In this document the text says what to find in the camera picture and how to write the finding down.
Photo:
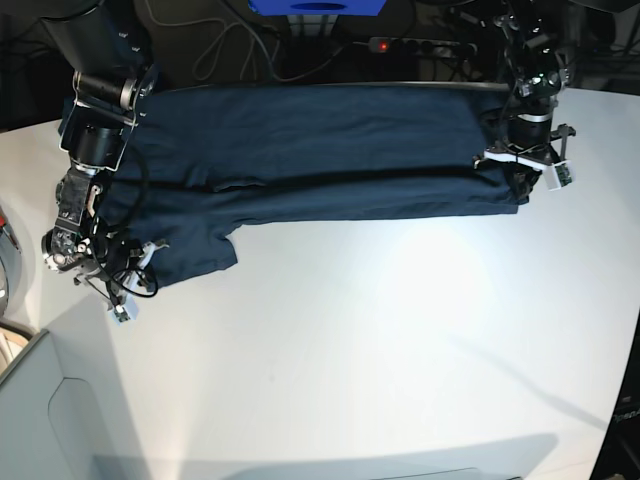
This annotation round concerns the chrome round object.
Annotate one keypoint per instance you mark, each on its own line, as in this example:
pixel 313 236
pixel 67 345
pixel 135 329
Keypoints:
pixel 11 264

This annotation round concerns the black power strip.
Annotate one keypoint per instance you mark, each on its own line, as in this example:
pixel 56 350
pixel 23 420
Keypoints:
pixel 439 49

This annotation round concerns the blue plastic box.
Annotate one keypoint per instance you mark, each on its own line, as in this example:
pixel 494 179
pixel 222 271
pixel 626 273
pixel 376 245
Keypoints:
pixel 317 7

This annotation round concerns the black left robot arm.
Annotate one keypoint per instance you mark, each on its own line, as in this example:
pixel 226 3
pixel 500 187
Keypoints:
pixel 536 73

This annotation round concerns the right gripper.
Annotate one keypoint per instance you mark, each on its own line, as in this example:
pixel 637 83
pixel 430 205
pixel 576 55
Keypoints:
pixel 84 258

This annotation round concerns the dark blue T-shirt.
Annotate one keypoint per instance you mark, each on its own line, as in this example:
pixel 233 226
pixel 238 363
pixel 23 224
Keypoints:
pixel 223 158

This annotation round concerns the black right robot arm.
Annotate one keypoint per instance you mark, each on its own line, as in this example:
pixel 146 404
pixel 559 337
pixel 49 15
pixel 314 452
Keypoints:
pixel 114 74

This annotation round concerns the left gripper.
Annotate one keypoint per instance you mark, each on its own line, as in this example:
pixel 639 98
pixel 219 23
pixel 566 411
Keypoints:
pixel 531 135

